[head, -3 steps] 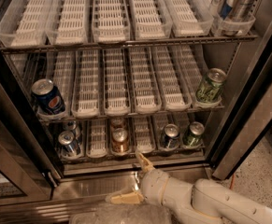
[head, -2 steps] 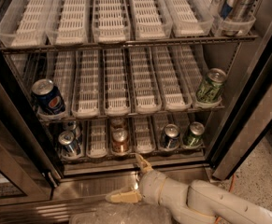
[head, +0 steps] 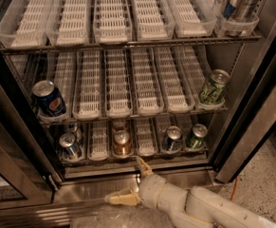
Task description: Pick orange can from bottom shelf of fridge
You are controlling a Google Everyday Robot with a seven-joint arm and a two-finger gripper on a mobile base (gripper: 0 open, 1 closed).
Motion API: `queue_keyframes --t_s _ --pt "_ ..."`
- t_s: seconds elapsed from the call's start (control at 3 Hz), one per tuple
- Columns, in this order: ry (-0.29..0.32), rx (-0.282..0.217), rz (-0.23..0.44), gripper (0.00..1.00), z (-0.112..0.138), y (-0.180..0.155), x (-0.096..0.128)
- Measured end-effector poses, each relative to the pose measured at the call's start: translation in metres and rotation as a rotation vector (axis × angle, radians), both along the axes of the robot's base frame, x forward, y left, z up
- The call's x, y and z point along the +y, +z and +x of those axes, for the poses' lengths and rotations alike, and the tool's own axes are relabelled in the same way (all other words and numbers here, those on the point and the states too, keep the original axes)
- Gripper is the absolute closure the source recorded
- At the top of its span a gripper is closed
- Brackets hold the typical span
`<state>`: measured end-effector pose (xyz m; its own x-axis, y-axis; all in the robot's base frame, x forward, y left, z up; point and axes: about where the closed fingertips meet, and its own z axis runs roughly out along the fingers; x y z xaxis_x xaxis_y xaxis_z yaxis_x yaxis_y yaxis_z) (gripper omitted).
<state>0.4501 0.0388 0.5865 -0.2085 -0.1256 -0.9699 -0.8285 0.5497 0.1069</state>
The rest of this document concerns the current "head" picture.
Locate tall cans top right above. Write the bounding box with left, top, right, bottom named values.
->
left=212, top=0, right=259, bottom=37

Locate stainless fridge door left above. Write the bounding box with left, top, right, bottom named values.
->
left=0, top=51, right=62, bottom=210

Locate green can bottom shelf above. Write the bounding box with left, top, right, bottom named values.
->
left=186, top=123, right=208, bottom=149

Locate orange can rear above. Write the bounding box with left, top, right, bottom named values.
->
left=112, top=120, right=128, bottom=132

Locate orange power cable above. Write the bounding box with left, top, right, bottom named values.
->
left=230, top=176, right=240, bottom=202

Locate blue can bottom left rear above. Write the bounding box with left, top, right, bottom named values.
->
left=64, top=123, right=83, bottom=144

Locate bottom wire shelf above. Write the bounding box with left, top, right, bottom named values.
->
left=61, top=149, right=207, bottom=166

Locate orange can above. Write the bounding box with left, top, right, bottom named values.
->
left=112, top=120, right=128, bottom=132
left=113, top=130, right=131, bottom=156

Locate wire shelf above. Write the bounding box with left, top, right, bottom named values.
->
left=61, top=149, right=207, bottom=166
left=36, top=104, right=230, bottom=126
left=0, top=31, right=262, bottom=55

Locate orange can front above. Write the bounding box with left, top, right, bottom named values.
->
left=113, top=130, right=131, bottom=156

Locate blue can bottom left front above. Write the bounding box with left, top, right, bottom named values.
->
left=59, top=133, right=83, bottom=160

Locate top wire shelf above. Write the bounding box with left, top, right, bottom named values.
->
left=0, top=31, right=262, bottom=55

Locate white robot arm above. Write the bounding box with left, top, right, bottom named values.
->
left=104, top=156, right=276, bottom=228

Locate dark blue can bottom shelf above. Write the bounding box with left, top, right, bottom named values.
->
left=162, top=125, right=182, bottom=152

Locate blue Pepsi can middle shelf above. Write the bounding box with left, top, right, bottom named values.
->
left=32, top=80, right=66, bottom=117

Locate middle wire shelf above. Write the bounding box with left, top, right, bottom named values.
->
left=36, top=104, right=230, bottom=126

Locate green can shelf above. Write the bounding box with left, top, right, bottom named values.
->
left=186, top=123, right=208, bottom=149
left=198, top=69, right=230, bottom=105

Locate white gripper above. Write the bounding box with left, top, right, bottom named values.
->
left=104, top=156, right=188, bottom=211

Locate clear plastic bag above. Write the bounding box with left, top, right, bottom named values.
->
left=70, top=205, right=175, bottom=228

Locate green can middle shelf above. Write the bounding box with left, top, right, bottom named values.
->
left=198, top=69, right=230, bottom=105

